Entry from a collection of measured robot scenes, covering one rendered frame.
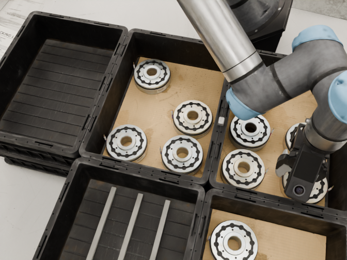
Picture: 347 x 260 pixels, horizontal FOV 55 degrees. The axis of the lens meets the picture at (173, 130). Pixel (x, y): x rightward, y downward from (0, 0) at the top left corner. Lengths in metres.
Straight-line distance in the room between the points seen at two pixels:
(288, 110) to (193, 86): 0.27
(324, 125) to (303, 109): 0.38
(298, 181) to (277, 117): 0.29
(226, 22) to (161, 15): 0.72
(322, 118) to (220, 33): 0.23
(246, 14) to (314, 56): 0.48
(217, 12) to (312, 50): 0.18
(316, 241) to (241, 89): 0.40
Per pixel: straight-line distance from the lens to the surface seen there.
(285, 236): 0.83
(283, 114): 0.95
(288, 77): 0.63
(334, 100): 0.56
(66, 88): 1.02
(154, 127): 0.90
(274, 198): 0.74
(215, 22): 0.63
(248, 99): 0.65
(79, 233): 0.83
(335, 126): 0.60
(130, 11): 1.37
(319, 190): 0.86
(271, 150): 0.89
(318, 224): 0.79
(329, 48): 0.63
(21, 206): 1.05
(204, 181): 0.73
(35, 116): 1.00
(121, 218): 0.82
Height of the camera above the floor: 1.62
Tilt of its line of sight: 62 degrees down
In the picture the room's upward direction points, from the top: 3 degrees counter-clockwise
